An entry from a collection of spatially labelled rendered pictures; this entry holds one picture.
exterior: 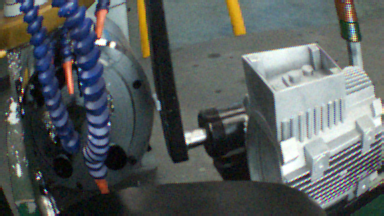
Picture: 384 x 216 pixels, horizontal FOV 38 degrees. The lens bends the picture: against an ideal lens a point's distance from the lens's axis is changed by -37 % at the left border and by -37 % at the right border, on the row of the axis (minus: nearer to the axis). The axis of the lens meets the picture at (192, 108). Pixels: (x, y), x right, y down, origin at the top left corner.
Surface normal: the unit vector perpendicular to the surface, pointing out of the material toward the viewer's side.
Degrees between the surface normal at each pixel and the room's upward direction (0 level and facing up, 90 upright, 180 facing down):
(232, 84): 0
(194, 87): 0
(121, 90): 90
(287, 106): 90
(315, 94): 90
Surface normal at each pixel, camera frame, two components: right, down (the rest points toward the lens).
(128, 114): 0.28, 0.41
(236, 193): 0.23, -0.91
